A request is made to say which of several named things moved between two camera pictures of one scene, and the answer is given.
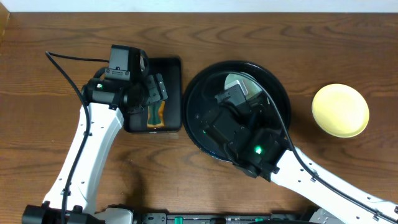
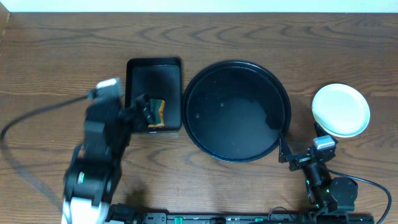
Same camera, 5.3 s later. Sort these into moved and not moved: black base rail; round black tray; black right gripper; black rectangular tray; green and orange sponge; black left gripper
Moved: black left gripper; black right gripper
Not moved: green and orange sponge; round black tray; black base rail; black rectangular tray
